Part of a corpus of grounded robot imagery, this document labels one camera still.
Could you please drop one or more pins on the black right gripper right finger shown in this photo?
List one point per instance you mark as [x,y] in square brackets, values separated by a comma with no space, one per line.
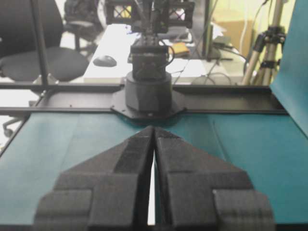
[201,192]

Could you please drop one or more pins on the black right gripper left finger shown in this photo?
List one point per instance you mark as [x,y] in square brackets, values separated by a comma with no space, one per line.
[108,192]

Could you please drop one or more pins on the white desk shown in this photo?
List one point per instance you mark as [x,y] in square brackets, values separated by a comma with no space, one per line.
[116,42]

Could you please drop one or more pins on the black computer mouse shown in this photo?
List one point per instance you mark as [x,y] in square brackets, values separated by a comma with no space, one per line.
[105,61]

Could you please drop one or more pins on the teal backdrop sheet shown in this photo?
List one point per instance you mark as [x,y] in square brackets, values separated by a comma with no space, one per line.
[291,83]

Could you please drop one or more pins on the black office chair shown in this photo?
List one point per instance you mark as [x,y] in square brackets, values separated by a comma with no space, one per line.
[18,52]

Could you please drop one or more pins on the black aluminium frame rail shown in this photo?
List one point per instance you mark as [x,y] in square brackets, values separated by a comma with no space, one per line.
[97,98]

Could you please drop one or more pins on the grey camera tripod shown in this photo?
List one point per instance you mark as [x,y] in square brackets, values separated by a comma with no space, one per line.
[262,65]

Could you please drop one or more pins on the black vertical frame post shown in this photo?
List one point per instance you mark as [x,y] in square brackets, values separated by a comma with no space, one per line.
[39,41]

